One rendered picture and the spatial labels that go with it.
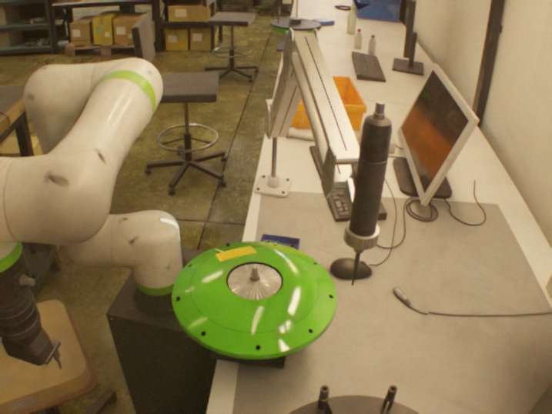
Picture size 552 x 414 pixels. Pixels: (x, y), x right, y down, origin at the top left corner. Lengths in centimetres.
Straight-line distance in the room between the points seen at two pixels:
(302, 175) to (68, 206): 115
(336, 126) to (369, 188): 18
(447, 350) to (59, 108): 94
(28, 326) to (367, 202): 50
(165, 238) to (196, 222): 183
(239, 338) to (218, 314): 6
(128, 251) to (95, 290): 145
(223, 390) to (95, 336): 145
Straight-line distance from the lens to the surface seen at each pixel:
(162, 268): 119
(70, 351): 149
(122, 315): 130
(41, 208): 54
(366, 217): 67
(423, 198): 144
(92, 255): 119
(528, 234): 157
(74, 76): 95
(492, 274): 135
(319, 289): 94
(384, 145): 62
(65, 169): 54
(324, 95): 86
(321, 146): 84
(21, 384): 146
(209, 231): 289
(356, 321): 112
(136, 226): 116
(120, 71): 88
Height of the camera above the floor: 172
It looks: 33 degrees down
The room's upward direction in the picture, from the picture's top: 1 degrees clockwise
